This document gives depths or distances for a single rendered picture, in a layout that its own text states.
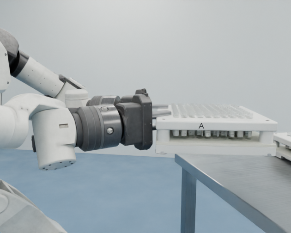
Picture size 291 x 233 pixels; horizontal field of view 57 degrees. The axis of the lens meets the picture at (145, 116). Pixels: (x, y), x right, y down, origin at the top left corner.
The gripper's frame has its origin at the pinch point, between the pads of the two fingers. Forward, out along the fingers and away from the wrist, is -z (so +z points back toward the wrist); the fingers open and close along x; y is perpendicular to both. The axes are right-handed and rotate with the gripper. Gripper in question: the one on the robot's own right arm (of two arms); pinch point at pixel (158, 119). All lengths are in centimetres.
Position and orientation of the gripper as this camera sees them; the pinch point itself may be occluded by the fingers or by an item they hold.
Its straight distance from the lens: 61.0
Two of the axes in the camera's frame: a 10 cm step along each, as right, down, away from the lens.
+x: 0.2, 9.9, 1.7
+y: 4.8, 1.4, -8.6
